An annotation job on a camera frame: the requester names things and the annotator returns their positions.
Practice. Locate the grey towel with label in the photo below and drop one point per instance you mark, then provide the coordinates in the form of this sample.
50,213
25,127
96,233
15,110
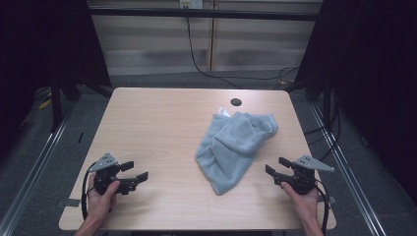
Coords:
370,65

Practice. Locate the person's left hand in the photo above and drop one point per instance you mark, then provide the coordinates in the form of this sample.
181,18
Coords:
98,205

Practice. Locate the black table grommet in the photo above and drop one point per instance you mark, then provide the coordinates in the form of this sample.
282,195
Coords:
236,102

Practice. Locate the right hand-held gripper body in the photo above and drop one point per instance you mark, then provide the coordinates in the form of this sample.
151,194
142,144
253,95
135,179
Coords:
311,164

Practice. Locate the white wall outlet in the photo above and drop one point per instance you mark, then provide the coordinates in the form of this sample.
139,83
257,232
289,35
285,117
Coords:
191,3

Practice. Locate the grey tape piece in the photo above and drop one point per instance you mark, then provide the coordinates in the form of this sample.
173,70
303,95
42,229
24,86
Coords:
72,202
332,199

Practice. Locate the metal floor rail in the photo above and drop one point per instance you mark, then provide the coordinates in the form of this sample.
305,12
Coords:
36,164
347,177

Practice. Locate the black stand leg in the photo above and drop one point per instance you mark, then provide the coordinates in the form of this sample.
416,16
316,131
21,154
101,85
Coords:
56,108

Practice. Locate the yellow object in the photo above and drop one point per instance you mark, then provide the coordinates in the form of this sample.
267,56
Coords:
45,104

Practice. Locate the person's right hand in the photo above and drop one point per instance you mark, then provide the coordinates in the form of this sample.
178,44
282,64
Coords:
306,206

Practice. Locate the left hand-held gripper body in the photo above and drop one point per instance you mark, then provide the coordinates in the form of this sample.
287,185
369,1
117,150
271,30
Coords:
104,161

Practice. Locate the black curtain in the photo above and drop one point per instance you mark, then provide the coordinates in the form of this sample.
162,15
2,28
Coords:
39,42

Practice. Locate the black horizontal bar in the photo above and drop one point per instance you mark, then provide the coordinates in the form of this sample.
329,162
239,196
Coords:
196,13

